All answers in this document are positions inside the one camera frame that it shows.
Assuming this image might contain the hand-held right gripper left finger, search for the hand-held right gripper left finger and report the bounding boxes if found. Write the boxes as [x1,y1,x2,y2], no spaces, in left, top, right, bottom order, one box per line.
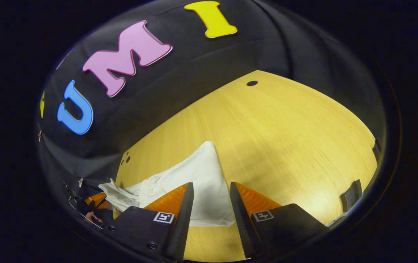
[103,182,195,261]

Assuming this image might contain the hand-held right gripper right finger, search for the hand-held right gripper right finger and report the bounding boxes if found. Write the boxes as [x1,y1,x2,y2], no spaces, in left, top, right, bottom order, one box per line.
[229,182,328,258]

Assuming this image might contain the white jeans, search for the white jeans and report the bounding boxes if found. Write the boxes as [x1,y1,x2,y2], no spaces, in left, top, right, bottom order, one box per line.
[99,141,236,227]

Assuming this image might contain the black block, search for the black block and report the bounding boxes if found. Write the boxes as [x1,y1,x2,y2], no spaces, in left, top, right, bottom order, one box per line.
[341,179,363,213]

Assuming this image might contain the black backdrop cloth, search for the black backdrop cloth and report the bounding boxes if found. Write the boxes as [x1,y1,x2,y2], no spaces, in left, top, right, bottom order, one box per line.
[37,0,387,190]

